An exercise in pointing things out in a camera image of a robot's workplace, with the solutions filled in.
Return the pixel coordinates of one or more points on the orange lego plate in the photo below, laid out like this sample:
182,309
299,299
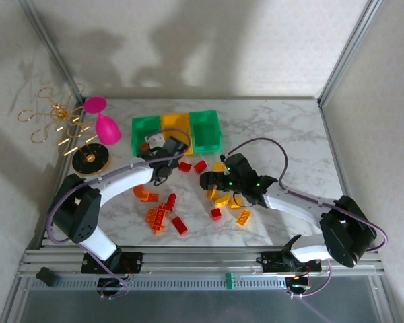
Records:
156,215
159,228

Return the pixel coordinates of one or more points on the aluminium frame side rail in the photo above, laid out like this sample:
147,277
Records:
335,148

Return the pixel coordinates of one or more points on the orange lego arch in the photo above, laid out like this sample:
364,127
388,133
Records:
140,192

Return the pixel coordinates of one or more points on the green bin with yellow legos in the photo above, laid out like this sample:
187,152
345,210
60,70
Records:
205,134

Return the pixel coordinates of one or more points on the aluminium frame post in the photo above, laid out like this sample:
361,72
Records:
348,50
54,50

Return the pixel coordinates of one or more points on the green bin with orange legos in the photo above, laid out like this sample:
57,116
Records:
138,128

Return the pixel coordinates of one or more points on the black knob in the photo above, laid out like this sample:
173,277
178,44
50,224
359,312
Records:
46,276

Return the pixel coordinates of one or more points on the yellow two-by-two lego brick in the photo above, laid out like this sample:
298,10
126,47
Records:
235,202

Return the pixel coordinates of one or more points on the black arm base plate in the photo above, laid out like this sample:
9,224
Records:
272,260
131,260

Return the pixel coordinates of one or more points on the yellow plastic bin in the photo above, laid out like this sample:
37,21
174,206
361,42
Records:
175,121

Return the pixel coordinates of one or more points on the red two-by-four lego brick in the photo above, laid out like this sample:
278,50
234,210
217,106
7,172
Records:
179,224

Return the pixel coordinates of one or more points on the small circuit board with LED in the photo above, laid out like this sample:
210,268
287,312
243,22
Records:
299,284

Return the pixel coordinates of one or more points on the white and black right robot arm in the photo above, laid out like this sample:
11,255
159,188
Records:
289,205

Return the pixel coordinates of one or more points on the yellow lego slope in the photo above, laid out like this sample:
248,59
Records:
222,201

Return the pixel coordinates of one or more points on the pink plastic goblet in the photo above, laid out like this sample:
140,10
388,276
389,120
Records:
106,129

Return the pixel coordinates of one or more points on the small orange lego piece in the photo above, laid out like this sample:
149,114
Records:
143,147

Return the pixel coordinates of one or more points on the orange lego brick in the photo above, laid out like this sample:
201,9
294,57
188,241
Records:
153,197

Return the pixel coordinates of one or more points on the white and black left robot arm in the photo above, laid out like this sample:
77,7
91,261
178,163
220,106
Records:
121,183

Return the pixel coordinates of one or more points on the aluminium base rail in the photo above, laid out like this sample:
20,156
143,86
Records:
202,262

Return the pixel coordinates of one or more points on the green terminal connector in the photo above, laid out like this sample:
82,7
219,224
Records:
229,281

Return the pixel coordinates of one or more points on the small red lego brick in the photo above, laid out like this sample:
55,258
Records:
216,214

